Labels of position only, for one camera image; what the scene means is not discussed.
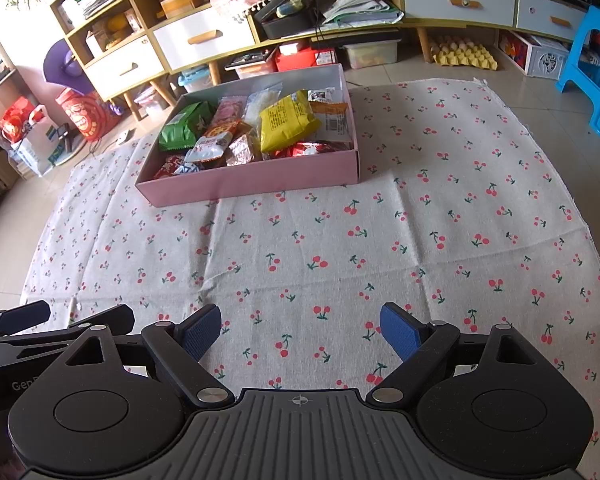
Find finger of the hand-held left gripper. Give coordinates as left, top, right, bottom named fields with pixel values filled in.
left=0, top=304, right=136, bottom=349
left=0, top=300, right=52, bottom=338

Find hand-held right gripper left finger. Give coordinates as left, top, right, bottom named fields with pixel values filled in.
left=55, top=304, right=236, bottom=408

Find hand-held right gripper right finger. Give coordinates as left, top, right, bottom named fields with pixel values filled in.
left=365, top=302, right=543, bottom=406

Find pink cardboard box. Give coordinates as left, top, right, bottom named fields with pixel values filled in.
left=134, top=63, right=361, bottom=208

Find white sandwich packet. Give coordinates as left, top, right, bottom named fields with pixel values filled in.
left=182, top=136, right=231, bottom=168

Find brown cracker packet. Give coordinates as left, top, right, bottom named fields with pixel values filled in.
left=226, top=132, right=262, bottom=166

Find green snack packet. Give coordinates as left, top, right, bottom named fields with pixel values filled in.
left=158, top=101, right=217, bottom=153

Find orange-red dotted packet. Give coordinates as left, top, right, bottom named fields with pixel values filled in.
left=195, top=120, right=242, bottom=147

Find dark red snack packet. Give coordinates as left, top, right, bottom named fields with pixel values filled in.
left=274, top=141, right=356, bottom=159

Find orange snack packet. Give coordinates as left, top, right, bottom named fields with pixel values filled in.
left=310, top=101, right=352, bottom=137

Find pink nougat packet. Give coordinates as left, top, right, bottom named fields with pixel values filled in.
left=211, top=96, right=249, bottom=126

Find yellow snack packet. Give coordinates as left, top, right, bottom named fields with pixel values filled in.
left=258, top=91, right=322, bottom=154

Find clear white bread packet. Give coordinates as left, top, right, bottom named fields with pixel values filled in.
left=243, top=86, right=284, bottom=123

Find white shopping bag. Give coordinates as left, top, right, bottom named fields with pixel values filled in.
left=10, top=105, right=74, bottom=178

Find phone stand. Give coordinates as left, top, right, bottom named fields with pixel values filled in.
left=50, top=127, right=89, bottom=167

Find red gift bag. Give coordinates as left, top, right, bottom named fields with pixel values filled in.
left=0, top=97, right=47, bottom=144

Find red cartoon bag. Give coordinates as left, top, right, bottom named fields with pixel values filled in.
left=55, top=87, right=119, bottom=143

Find wooden bookshelf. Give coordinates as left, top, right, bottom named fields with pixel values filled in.
left=0, top=15, right=32, bottom=222

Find blue lid storage box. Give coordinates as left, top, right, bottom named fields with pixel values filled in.
left=179, top=67, right=217, bottom=94

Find small white drawer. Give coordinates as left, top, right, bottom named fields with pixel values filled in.
left=84, top=35, right=154, bottom=102

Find purple hat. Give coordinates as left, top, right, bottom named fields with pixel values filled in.
left=42, top=39, right=99, bottom=97

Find clear storage box black lid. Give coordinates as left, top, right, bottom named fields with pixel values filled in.
left=225, top=50, right=279, bottom=82

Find clear box yellow contents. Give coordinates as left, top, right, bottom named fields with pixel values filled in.
left=342, top=40, right=401, bottom=71

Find yellow egg tray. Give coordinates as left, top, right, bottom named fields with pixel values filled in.
left=426, top=35, right=501, bottom=71

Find red box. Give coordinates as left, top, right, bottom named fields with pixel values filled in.
left=275, top=42, right=339, bottom=73

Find wooden shelf cabinet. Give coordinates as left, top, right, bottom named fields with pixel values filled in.
left=50, top=0, right=262, bottom=122

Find wide white drawer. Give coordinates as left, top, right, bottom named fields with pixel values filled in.
left=152, top=5, right=259, bottom=72

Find long wooden cabinet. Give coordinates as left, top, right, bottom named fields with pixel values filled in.
left=250, top=0, right=589, bottom=67

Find white printed box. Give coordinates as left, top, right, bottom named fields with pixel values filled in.
left=522, top=35, right=572, bottom=79

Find pile of papers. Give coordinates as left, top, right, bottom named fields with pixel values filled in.
left=322, top=0, right=404, bottom=27

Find blue plastic stool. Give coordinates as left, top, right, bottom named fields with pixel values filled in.
left=555, top=5, right=600, bottom=142

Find wide grey drawer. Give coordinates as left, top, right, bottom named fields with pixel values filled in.
left=399, top=0, right=519, bottom=29

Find small grey drawer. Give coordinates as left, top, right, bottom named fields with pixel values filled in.
left=515, top=0, right=589, bottom=43

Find black cable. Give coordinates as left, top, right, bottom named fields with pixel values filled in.
left=87, top=137, right=127, bottom=154

